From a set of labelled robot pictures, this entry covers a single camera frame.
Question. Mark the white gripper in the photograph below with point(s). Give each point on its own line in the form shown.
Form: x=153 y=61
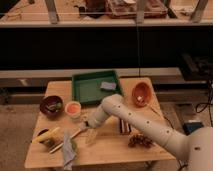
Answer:
x=95 y=119

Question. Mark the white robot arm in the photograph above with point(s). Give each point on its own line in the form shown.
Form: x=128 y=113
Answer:
x=196 y=148

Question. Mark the green plastic tray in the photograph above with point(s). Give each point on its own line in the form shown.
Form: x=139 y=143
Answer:
x=87 y=90

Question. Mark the grey green cloth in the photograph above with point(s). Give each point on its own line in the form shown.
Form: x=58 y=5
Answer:
x=68 y=151

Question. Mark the wooden table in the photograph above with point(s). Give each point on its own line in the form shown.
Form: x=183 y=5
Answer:
x=110 y=147

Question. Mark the white cup with orange content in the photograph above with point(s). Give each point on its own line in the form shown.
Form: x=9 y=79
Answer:
x=73 y=109

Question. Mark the striped cloth piece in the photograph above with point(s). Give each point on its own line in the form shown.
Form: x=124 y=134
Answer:
x=125 y=128

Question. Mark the yellow corn toy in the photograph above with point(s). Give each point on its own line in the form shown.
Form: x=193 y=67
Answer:
x=46 y=135

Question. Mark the brown grape bunch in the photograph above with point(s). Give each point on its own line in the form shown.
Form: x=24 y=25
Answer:
x=140 y=139

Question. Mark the dark purple bowl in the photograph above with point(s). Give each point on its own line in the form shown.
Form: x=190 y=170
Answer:
x=51 y=106

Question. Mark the grey sponge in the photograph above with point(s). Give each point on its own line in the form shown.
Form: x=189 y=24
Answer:
x=108 y=86

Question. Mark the orange bowl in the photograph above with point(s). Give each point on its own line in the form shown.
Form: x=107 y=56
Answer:
x=141 y=94

